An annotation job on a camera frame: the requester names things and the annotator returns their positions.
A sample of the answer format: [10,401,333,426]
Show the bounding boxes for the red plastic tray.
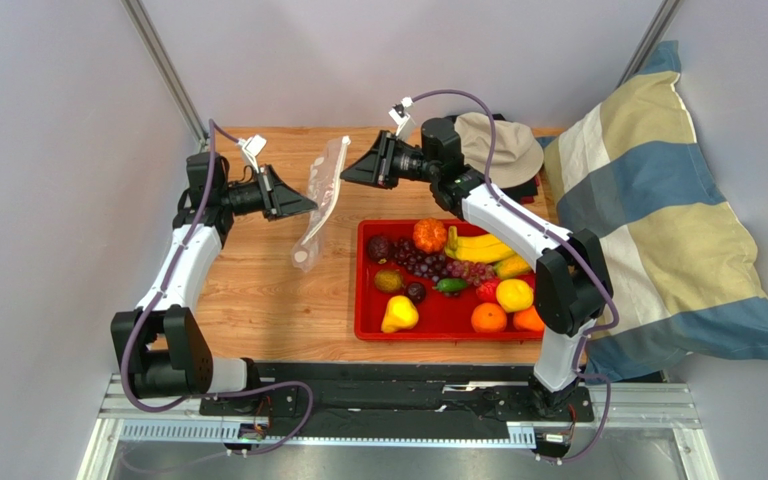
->
[354,220,543,342]

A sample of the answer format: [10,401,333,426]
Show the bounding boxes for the dark purple plum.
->
[405,282,427,305]

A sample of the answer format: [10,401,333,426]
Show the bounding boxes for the aluminium frame post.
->
[121,0,209,147]
[617,0,684,86]

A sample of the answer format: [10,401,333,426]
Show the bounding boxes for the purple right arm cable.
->
[402,89,622,465]

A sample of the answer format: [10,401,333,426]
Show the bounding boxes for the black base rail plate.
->
[196,362,595,441]

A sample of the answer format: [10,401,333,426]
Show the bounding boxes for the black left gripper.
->
[218,165,317,223]

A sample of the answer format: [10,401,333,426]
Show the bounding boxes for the orange fruit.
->
[470,303,508,333]
[512,306,545,333]

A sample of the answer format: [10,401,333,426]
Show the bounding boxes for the beige bucket hat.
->
[453,111,545,190]

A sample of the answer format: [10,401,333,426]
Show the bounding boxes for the small green pepper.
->
[434,278,470,296]

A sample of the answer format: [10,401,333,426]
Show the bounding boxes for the yellow green mango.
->
[493,254,533,280]

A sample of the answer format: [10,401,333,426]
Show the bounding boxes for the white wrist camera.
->
[388,97,416,141]
[237,134,267,174]

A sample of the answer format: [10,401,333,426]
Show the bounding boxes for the folded black red clothes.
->
[447,113,542,205]

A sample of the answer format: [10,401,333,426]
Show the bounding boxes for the left aluminium frame post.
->
[121,0,209,147]

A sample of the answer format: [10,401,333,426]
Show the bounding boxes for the yellow banana bunch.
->
[444,226,517,264]

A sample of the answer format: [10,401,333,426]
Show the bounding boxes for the small orange pumpkin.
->
[412,218,448,254]

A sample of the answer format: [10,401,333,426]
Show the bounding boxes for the light purple grape bunch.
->
[445,260,496,286]

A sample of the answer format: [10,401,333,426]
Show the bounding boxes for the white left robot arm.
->
[110,152,318,401]

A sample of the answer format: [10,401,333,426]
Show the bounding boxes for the brown kiwi fruit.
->
[373,269,405,294]

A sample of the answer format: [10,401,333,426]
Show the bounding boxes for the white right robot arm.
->
[340,118,612,418]

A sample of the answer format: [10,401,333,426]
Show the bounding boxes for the aluminium base frame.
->
[78,363,718,479]

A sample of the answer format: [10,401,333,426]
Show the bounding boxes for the orange fruit front right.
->
[512,306,545,333]

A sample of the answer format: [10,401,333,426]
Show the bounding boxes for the right aluminium frame post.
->
[617,0,684,86]

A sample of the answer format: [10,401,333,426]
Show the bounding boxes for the red apple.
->
[520,273,536,289]

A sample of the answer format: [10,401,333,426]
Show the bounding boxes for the orange fruit front left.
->
[470,303,508,333]

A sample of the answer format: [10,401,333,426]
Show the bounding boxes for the yellow pear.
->
[380,295,419,334]

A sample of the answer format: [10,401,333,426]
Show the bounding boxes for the dark purple grape bunch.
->
[391,238,451,283]

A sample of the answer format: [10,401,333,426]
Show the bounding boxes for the clear dotted zip top bag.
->
[291,135,351,273]

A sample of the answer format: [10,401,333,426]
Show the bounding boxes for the blue yellow striped pillow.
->
[543,41,768,381]

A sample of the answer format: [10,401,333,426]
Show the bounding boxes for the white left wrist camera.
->
[237,134,267,174]

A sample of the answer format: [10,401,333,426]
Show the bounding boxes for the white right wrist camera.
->
[388,97,416,141]

